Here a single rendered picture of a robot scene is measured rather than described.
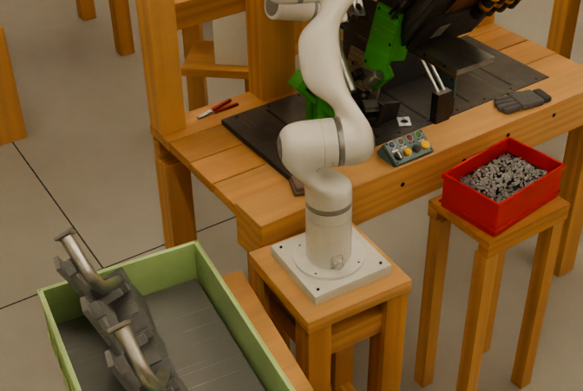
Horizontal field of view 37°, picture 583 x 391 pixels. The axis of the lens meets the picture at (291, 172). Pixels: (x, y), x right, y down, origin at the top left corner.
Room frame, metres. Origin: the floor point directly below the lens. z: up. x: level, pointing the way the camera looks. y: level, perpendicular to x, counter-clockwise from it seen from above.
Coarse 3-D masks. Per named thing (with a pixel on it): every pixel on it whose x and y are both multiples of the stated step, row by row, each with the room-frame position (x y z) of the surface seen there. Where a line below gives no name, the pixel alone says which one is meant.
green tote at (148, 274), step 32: (160, 256) 1.71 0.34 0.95; (192, 256) 1.74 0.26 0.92; (64, 288) 1.60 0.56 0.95; (160, 288) 1.70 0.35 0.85; (224, 288) 1.58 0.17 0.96; (64, 320) 1.59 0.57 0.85; (224, 320) 1.59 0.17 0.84; (64, 352) 1.37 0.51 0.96; (256, 352) 1.41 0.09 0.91; (288, 384) 1.27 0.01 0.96
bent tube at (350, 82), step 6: (354, 0) 2.50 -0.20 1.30; (360, 0) 2.51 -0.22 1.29; (354, 6) 2.48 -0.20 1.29; (360, 6) 2.50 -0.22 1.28; (348, 12) 2.50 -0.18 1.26; (354, 12) 2.47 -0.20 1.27; (360, 12) 2.48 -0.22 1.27; (342, 48) 2.50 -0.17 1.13; (342, 54) 2.48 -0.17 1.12; (342, 60) 2.47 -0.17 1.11; (342, 66) 2.45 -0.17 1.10; (348, 66) 2.46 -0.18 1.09; (348, 72) 2.44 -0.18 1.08; (348, 78) 2.42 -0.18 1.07; (348, 84) 2.41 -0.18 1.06; (354, 84) 2.41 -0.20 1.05; (354, 90) 2.41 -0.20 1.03
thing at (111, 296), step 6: (120, 288) 1.58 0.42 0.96; (126, 288) 1.58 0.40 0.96; (96, 294) 1.50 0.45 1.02; (102, 294) 1.50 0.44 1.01; (108, 294) 1.50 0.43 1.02; (114, 294) 1.50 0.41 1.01; (120, 294) 1.50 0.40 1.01; (102, 300) 1.49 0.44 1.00; (108, 300) 1.49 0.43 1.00; (114, 300) 1.49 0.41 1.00
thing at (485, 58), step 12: (420, 48) 2.51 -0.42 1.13; (432, 48) 2.50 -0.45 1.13; (444, 48) 2.50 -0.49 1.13; (456, 48) 2.50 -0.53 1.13; (468, 48) 2.50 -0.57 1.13; (432, 60) 2.44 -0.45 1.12; (444, 60) 2.42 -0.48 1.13; (456, 60) 2.42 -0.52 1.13; (468, 60) 2.42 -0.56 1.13; (480, 60) 2.42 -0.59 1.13; (492, 60) 2.43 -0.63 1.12; (456, 72) 2.35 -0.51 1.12
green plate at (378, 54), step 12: (384, 12) 2.51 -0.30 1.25; (372, 24) 2.53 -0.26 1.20; (384, 24) 2.49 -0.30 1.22; (396, 24) 2.45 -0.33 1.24; (372, 36) 2.52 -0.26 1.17; (384, 36) 2.47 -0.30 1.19; (396, 36) 2.44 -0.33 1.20; (372, 48) 2.50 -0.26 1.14; (384, 48) 2.46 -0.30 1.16; (396, 48) 2.46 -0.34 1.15; (372, 60) 2.48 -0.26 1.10; (384, 60) 2.44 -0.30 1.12; (396, 60) 2.46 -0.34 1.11
